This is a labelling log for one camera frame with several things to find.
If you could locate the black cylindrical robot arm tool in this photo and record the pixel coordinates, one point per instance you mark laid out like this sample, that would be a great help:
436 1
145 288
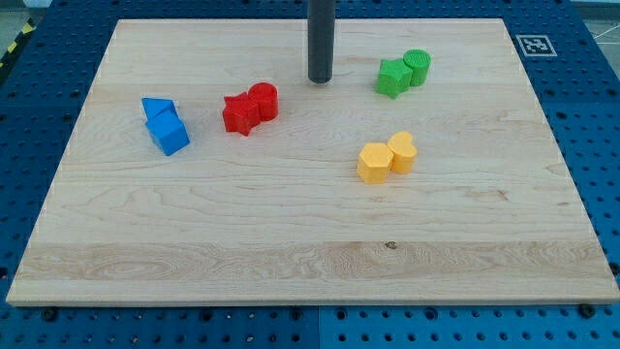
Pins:
320 39

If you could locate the blue cube block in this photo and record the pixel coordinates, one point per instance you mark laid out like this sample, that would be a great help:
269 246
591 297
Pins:
168 132

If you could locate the yellow hexagon block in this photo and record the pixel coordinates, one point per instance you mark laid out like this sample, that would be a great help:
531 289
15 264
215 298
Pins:
374 162

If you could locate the red cylinder block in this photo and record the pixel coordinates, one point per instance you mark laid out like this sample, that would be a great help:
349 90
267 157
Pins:
265 95

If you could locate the red star block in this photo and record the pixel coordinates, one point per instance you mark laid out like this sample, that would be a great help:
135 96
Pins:
241 114

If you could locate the yellow heart block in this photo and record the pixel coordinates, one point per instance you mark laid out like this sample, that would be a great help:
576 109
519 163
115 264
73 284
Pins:
404 152

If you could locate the light wooden board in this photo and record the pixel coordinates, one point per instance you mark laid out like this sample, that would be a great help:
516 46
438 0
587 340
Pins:
488 214

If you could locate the green star block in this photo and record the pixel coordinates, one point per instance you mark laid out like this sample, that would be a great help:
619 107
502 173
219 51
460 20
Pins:
394 77

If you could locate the green cylinder block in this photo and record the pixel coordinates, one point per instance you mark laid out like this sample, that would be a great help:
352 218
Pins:
418 60

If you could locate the blue triangle block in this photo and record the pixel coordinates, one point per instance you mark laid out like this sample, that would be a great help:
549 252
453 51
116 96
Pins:
155 106

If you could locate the white fiducial marker tag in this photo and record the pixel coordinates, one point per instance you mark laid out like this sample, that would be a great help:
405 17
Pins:
536 45

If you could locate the yellow black hazard tape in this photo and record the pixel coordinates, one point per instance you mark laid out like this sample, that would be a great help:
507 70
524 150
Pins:
17 46

